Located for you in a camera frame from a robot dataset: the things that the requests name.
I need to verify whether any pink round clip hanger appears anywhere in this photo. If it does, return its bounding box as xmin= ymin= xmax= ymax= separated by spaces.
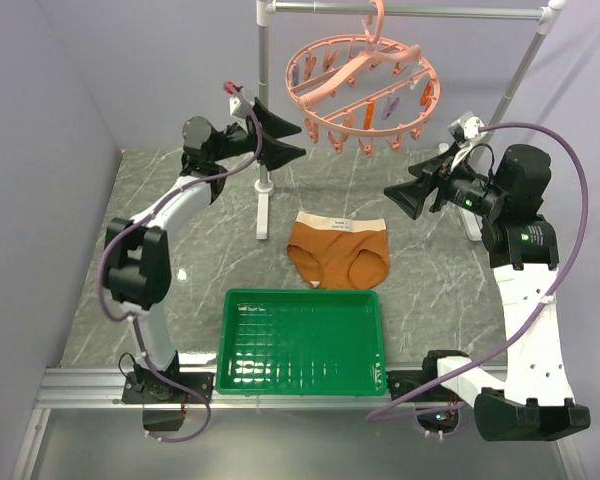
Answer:
xmin=285 ymin=1 xmax=441 ymax=156

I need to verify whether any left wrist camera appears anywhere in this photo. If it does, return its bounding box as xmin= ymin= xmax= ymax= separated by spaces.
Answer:
xmin=223 ymin=81 xmax=255 ymax=121

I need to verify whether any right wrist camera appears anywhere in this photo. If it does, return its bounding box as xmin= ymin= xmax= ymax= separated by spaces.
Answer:
xmin=448 ymin=111 xmax=485 ymax=147

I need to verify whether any metal clothes rack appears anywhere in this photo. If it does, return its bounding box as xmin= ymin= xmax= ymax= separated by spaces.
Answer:
xmin=253 ymin=0 xmax=570 ymax=242

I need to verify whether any green plastic tray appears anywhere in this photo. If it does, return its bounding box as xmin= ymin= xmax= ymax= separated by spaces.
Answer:
xmin=215 ymin=289 xmax=387 ymax=397

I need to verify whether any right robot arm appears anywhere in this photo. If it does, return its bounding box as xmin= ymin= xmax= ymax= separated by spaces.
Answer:
xmin=384 ymin=144 xmax=591 ymax=442

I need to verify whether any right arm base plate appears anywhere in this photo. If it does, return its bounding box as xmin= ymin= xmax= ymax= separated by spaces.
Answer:
xmin=387 ymin=367 xmax=480 ymax=431

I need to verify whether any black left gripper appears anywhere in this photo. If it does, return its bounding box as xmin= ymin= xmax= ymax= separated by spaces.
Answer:
xmin=212 ymin=98 xmax=307 ymax=171

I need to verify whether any purple clothes peg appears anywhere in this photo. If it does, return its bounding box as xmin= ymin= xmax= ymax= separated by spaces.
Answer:
xmin=381 ymin=95 xmax=401 ymax=120

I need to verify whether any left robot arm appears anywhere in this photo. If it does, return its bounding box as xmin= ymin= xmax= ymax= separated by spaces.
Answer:
xmin=99 ymin=93 xmax=306 ymax=402

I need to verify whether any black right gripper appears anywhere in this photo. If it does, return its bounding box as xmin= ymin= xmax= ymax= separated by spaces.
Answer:
xmin=383 ymin=141 xmax=506 ymax=219

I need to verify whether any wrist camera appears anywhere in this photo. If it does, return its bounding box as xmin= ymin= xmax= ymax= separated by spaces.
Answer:
xmin=223 ymin=81 xmax=255 ymax=121
xmin=448 ymin=111 xmax=485 ymax=147

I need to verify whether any orange underwear with cream waistband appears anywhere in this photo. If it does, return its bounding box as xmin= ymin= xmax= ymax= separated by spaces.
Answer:
xmin=287 ymin=211 xmax=390 ymax=290

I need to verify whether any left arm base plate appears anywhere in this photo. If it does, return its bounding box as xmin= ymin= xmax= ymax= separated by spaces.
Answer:
xmin=121 ymin=367 xmax=214 ymax=433

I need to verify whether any orange clothes peg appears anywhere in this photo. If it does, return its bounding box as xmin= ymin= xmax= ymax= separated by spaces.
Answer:
xmin=363 ymin=100 xmax=376 ymax=130

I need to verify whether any aluminium frame rail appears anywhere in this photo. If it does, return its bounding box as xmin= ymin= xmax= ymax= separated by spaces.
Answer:
xmin=9 ymin=364 xmax=591 ymax=480

